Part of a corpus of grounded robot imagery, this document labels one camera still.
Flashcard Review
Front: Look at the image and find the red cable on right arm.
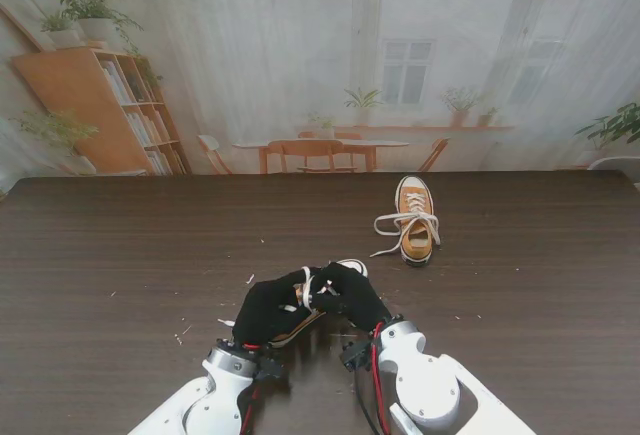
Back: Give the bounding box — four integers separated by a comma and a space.
370, 322, 394, 435

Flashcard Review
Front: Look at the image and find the black cable on table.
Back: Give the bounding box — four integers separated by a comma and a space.
353, 369, 379, 435

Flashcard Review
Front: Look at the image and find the yellow canvas sneaker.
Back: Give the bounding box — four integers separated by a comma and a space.
393, 175, 436, 268
267, 259, 370, 347

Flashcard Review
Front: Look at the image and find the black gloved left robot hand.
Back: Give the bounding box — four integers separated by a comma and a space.
232, 268, 324, 349

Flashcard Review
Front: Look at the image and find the printed room scene backdrop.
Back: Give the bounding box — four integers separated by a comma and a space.
0, 0, 640, 176

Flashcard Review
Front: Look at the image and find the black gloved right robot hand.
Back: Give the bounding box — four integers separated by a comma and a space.
310, 262, 394, 334

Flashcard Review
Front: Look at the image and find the red cable on arm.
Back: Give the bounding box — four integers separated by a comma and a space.
239, 387, 261, 435
370, 322, 394, 435

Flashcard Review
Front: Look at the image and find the red cable on left arm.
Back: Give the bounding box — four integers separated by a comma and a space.
239, 387, 261, 435

